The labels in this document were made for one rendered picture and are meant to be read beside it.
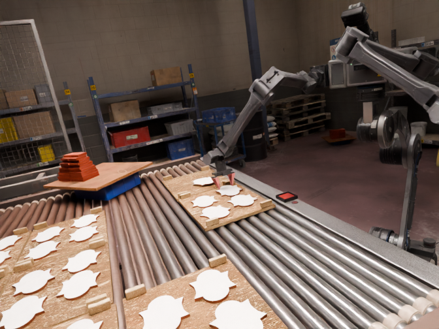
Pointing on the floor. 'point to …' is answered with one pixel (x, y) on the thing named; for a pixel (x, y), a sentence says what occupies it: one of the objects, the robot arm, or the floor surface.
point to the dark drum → (253, 138)
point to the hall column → (255, 56)
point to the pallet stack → (298, 115)
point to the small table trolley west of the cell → (223, 136)
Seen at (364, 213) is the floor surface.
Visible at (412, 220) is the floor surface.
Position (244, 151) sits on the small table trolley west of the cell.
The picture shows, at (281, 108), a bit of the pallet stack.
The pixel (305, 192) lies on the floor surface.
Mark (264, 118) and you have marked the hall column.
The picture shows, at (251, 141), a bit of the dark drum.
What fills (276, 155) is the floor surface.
